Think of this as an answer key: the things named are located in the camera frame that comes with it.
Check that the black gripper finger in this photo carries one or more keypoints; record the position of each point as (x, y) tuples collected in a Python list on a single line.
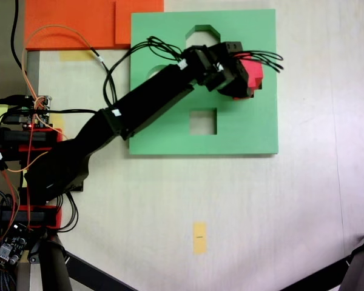
[(227, 48)]

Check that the red cross columnar block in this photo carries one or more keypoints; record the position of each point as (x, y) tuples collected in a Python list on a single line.
[(254, 72)]

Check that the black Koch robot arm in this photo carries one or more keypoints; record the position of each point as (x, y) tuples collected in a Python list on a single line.
[(154, 91)]

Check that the large flat orange block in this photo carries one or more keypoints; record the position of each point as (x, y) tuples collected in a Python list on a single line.
[(69, 18)]

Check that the green shape sorting board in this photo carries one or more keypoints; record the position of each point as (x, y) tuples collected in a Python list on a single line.
[(245, 136)]

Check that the wide yellow tape strip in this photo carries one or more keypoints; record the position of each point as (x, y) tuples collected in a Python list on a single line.
[(72, 56)]

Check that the yellow tape marker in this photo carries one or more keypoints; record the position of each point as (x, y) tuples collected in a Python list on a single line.
[(200, 239)]

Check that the small yellow tape piece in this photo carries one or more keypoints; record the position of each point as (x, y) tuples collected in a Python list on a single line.
[(59, 122)]

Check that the red table clamp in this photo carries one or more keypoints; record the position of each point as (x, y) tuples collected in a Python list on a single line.
[(59, 135), (56, 216)]

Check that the black tripod brace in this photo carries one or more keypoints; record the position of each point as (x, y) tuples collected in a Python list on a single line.
[(321, 277), (91, 272)]

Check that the small black circuit board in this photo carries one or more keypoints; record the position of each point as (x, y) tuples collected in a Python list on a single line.
[(10, 245)]

